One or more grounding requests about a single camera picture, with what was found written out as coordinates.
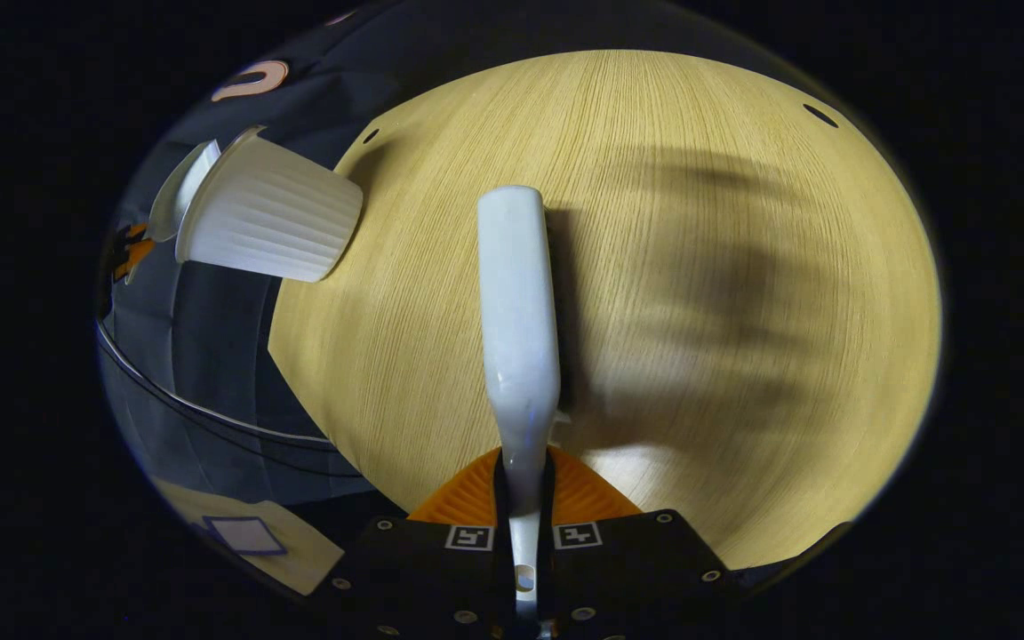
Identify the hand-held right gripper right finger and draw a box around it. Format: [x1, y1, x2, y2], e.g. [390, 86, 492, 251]
[534, 444, 744, 640]

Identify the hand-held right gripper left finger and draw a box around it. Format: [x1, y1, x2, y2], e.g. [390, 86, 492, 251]
[312, 444, 517, 640]

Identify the white ribbed garbage bin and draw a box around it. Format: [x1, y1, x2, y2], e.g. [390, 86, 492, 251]
[174, 124, 364, 284]

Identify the small white broom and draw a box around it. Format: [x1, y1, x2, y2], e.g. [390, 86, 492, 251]
[475, 184, 562, 636]

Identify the beige floor board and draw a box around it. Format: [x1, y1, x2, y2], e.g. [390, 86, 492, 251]
[156, 478, 346, 596]

